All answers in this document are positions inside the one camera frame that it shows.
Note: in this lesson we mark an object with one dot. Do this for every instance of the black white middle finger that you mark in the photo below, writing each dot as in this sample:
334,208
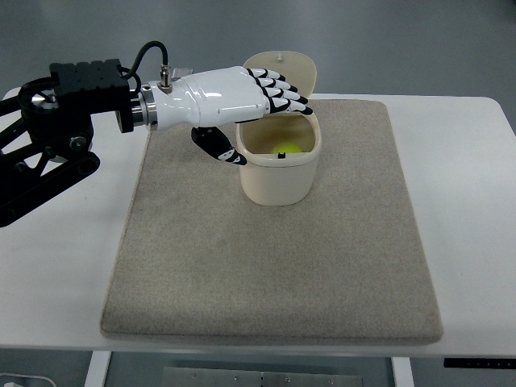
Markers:
284,93

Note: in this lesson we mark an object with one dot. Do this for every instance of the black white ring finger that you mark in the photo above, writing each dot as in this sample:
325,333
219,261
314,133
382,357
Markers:
272,83

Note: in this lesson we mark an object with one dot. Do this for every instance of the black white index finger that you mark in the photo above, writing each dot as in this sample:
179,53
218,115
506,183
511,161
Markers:
288,105

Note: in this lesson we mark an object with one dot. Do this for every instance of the white table leg right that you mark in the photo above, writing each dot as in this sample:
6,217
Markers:
402,372

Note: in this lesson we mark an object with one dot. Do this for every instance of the grey metal plate under table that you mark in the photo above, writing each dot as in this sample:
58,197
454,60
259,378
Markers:
224,377

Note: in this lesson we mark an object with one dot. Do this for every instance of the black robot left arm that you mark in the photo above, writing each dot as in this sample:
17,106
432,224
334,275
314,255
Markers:
47,149

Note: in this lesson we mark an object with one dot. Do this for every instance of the yellow tennis ball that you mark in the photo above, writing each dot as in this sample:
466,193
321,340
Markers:
286,148

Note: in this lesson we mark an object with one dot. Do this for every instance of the black table control panel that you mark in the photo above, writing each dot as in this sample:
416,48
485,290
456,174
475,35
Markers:
480,363

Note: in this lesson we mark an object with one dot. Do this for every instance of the white table leg left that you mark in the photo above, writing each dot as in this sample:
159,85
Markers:
98,369

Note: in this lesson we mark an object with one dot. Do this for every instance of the white object on floor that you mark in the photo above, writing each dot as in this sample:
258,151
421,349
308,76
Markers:
25,381

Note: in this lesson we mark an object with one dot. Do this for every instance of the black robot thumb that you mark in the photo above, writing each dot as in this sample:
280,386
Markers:
214,142

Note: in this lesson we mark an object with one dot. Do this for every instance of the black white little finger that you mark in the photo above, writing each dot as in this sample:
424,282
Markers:
265,74

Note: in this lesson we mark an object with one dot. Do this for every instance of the clear plastic square on floor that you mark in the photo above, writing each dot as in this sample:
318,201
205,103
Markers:
181,72

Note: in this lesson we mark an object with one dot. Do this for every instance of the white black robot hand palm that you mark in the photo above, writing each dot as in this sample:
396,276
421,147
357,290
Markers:
208,99

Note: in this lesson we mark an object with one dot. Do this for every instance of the beige fabric mat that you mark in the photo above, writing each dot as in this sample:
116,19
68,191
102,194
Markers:
198,260

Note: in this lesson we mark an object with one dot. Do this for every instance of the white table leg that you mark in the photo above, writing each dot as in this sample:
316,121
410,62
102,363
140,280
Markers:
402,372
98,369

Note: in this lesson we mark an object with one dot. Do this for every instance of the beige bin with open lid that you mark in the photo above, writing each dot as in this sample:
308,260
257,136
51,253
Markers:
268,179

